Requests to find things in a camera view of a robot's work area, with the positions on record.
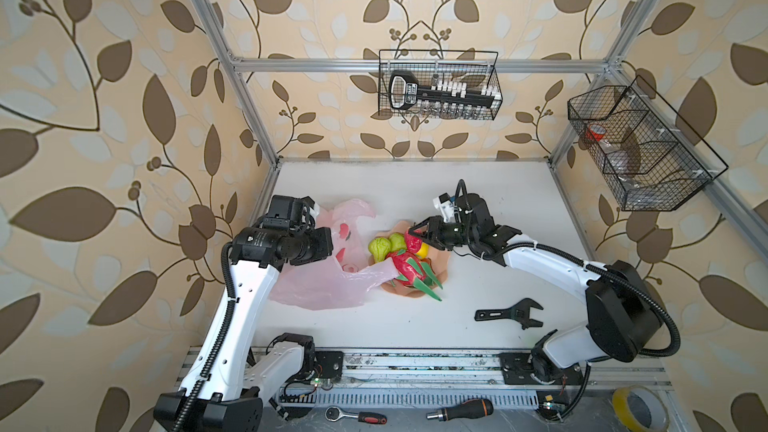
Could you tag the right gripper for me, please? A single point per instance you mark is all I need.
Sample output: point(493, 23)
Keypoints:
point(432, 233)

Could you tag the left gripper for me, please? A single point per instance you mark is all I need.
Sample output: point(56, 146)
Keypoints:
point(324, 244)

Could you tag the pink plastic bag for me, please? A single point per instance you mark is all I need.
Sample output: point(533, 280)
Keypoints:
point(325, 285)

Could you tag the dark purple mangosteen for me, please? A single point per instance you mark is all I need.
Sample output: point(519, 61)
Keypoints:
point(350, 268)

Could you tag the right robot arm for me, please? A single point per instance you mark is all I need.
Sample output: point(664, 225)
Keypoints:
point(623, 320)

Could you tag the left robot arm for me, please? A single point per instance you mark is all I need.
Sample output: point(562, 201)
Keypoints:
point(211, 396)

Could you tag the yellow lemon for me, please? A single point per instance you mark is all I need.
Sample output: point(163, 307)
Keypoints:
point(423, 251)

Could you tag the pink wavy plate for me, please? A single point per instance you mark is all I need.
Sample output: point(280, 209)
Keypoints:
point(437, 259)

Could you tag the red strawberry right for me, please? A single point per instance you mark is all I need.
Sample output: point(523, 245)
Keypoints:
point(413, 244)

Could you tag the green apple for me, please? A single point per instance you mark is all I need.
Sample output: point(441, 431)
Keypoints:
point(397, 242)

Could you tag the pink dragon fruit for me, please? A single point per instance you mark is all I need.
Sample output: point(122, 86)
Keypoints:
point(415, 273)

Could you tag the green pear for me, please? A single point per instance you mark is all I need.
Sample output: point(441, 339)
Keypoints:
point(379, 248)

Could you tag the black adjustable wrench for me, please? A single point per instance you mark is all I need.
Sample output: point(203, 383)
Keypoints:
point(519, 312)

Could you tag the black socket set holder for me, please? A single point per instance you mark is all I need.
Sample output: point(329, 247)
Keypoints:
point(405, 91)

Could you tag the black orange screwdriver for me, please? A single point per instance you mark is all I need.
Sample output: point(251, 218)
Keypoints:
point(470, 409)

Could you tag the yellow tape roll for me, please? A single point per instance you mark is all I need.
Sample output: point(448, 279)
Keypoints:
point(639, 409)

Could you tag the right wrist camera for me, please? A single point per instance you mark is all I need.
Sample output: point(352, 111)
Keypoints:
point(449, 211)

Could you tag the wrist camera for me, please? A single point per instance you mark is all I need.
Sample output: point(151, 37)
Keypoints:
point(449, 211)
point(290, 214)

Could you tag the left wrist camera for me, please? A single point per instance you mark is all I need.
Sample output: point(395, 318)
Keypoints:
point(290, 214)

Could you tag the black wire basket back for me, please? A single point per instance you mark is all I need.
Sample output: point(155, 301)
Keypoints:
point(471, 66)

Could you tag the black wire basket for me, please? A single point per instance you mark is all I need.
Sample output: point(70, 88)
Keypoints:
point(652, 158)
point(471, 66)

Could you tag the ratchet wrench red handle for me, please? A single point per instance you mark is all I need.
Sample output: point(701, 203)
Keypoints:
point(335, 414)

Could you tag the black wire basket right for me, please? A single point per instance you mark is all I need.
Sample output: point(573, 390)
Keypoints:
point(652, 158)

